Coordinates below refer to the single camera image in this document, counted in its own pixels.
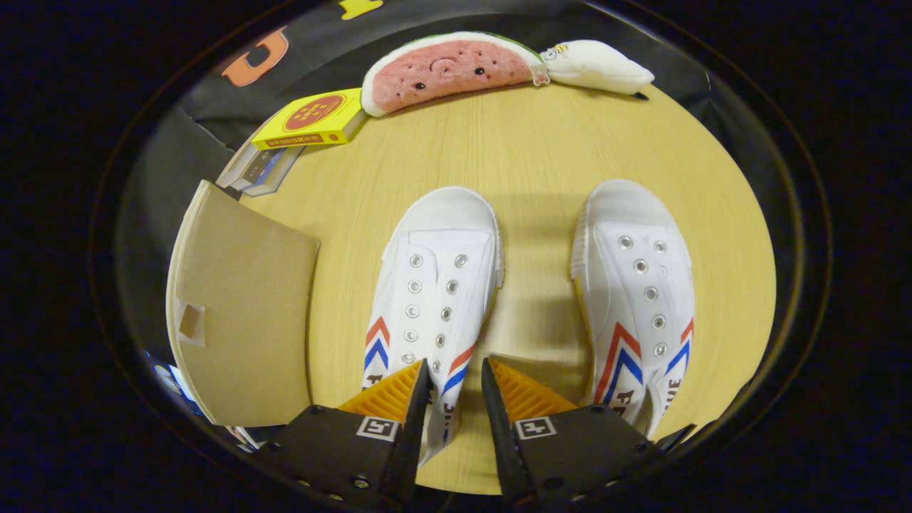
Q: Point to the blue and white object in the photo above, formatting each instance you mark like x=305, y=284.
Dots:
x=167, y=377

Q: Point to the beige fabric storage box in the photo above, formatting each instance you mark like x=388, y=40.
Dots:
x=242, y=299

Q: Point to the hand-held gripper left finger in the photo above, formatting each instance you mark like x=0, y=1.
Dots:
x=413, y=427

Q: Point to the white striped canvas shoe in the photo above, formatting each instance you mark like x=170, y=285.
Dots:
x=434, y=271
x=634, y=285

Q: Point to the watermelon slice plush toy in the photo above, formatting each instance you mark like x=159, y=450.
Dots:
x=449, y=71

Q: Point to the white plush toy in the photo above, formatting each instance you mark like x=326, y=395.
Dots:
x=598, y=68

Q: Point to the yellow book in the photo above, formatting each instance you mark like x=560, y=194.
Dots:
x=313, y=117

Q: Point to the grey white book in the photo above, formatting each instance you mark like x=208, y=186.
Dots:
x=251, y=167

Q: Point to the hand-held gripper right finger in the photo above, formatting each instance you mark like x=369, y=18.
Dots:
x=502, y=427

